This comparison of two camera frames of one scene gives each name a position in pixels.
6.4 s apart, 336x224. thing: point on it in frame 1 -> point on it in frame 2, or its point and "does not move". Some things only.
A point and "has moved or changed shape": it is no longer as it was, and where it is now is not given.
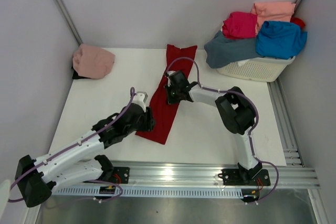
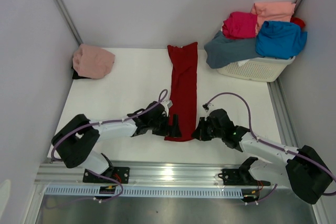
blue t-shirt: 280,39 does not move
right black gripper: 171,100 -> 199,134
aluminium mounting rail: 187,175 does not move
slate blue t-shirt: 221,51 does not move
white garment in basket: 240,62 does not move
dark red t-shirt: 176,60 has moved or changed shape
